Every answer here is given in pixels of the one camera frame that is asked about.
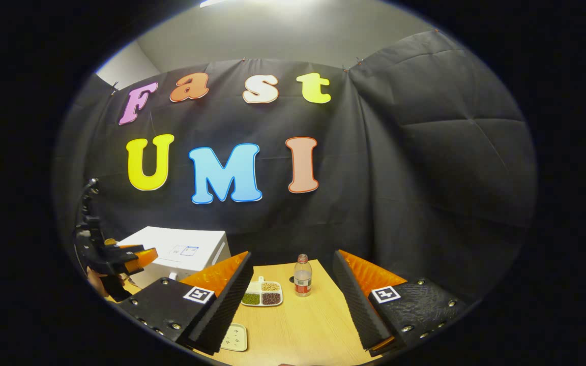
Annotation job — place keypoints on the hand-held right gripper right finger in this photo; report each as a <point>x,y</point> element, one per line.
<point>356,305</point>

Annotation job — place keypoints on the long ceiling light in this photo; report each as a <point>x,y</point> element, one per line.
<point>214,2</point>

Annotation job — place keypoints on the white microwave oven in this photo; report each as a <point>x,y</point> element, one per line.
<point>181,244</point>

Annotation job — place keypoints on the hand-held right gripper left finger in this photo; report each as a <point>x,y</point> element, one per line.
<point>229,305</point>

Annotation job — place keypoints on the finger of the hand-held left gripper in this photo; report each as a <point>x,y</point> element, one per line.
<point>143,256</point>

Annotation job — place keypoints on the white divided dish with beans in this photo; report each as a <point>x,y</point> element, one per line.
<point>262,294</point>

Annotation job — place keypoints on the white rectangular tray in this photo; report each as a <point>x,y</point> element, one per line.
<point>234,336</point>

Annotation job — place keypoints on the red label plastic bottle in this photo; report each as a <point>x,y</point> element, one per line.
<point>302,279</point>

